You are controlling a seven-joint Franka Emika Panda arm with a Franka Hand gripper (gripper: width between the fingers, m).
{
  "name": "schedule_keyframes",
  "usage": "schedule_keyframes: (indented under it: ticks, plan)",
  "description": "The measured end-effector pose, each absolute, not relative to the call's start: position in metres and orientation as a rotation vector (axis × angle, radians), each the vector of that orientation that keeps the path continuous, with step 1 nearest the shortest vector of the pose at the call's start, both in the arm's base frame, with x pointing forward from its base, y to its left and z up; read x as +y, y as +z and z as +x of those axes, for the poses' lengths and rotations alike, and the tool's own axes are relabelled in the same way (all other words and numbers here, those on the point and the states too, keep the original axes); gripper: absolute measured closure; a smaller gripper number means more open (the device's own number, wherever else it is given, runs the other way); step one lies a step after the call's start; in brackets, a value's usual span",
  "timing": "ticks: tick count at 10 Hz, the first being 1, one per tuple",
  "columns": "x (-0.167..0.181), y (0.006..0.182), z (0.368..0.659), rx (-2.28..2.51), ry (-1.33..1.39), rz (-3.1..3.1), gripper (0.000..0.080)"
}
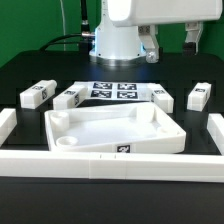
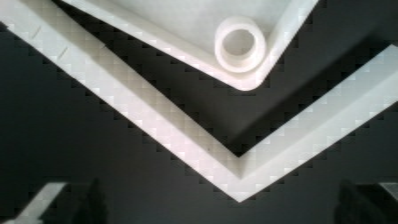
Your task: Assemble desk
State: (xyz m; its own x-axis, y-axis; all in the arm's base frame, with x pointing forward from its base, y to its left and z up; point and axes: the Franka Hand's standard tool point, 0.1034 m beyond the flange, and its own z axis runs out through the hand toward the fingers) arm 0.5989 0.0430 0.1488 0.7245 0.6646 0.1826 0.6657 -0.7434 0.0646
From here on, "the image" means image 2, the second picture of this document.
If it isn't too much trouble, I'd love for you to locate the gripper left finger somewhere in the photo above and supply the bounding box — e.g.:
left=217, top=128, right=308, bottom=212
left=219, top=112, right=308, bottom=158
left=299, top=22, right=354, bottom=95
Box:
left=4, top=182, right=68, bottom=224

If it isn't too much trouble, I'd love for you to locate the white desk top tray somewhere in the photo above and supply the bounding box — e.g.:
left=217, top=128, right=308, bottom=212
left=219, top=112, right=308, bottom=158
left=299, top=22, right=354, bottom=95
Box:
left=62, top=0, right=320, bottom=91

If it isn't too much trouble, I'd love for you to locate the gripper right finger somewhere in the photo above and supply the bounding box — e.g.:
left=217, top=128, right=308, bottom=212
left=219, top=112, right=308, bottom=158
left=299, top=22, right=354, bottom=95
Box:
left=380, top=182, right=398, bottom=201

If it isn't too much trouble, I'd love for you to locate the white U-shaped fence frame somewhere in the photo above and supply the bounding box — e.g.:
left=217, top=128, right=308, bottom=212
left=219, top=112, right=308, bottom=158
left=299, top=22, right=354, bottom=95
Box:
left=0, top=0, right=398, bottom=201

